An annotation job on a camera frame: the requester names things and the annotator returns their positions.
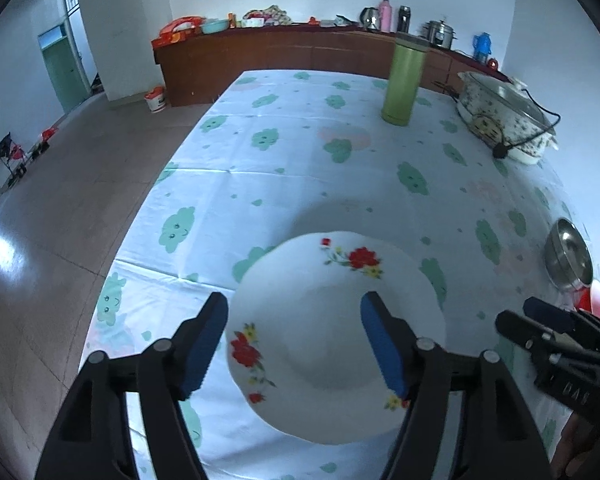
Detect red white plastic bowl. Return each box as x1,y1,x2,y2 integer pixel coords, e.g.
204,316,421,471
573,278,600,318

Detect stainless steel bowl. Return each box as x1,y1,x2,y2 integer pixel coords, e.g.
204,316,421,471
544,218,593,292

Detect white plate red flowers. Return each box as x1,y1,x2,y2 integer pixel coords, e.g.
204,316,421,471
225,232,446,444

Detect person's right hand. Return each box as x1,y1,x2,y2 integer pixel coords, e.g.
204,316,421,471
550,413,600,479

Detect floral electric cooker pot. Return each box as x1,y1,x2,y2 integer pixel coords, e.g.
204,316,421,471
456,72,560,165

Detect blue water jug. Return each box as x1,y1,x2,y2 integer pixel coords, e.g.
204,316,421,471
472,32,492,65

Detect green cloud pattern tablecloth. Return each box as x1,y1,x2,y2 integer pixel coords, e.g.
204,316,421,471
85,70,578,450

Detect green thermos tumbler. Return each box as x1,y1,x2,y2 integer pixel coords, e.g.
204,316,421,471
381,32,429,126

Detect steel pressure cooker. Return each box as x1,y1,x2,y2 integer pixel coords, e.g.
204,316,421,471
420,20,455,50

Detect black thermos flask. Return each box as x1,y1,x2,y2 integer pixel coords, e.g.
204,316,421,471
396,6,412,34

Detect pink thermos bottle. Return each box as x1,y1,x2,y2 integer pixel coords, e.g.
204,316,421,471
378,0,392,34

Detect steel electric kettle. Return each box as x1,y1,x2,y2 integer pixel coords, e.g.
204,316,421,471
360,6,380,32

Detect white orange bucket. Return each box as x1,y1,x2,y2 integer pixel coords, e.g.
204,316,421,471
144,86,166,114

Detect green door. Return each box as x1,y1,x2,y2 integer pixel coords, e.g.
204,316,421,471
38,23,91,114

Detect long brown wooden cabinet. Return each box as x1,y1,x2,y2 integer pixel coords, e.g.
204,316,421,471
151,22,512,108

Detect floral cloth pile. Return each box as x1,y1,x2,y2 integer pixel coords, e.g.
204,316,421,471
242,4,294,27

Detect orange plastic tray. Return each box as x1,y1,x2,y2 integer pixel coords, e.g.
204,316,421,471
151,15,204,50

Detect teal plastic basin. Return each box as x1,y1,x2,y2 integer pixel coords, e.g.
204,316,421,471
200,18,230,35

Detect black power cord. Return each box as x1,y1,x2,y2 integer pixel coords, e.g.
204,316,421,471
433,79,563,161

